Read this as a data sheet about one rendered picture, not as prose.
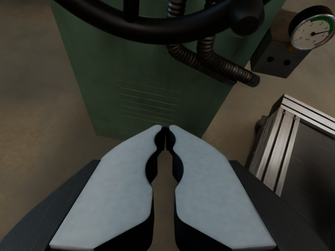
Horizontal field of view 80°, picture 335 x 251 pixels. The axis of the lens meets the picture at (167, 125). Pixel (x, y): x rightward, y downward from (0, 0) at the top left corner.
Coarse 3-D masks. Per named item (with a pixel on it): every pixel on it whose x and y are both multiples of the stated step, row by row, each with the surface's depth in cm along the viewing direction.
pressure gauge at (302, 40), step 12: (300, 12) 32; (312, 12) 30; (324, 12) 30; (300, 24) 31; (312, 24) 31; (324, 24) 31; (300, 36) 33; (312, 36) 33; (324, 36) 32; (288, 48) 37; (300, 48) 34; (312, 48) 34
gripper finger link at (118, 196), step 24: (120, 144) 10; (144, 144) 10; (96, 168) 8; (120, 168) 8; (144, 168) 8; (96, 192) 7; (120, 192) 7; (144, 192) 7; (72, 216) 6; (96, 216) 6; (120, 216) 6; (144, 216) 6; (72, 240) 6; (96, 240) 6; (120, 240) 6; (144, 240) 7
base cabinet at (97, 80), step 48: (48, 0) 40; (144, 0) 38; (192, 0) 36; (96, 48) 48; (144, 48) 46; (192, 48) 45; (240, 48) 43; (96, 96) 65; (144, 96) 61; (192, 96) 58
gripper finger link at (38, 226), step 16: (96, 160) 9; (80, 176) 8; (64, 192) 7; (80, 192) 7; (48, 208) 7; (64, 208) 7; (16, 224) 6; (32, 224) 6; (48, 224) 6; (16, 240) 6; (32, 240) 6; (48, 240) 6
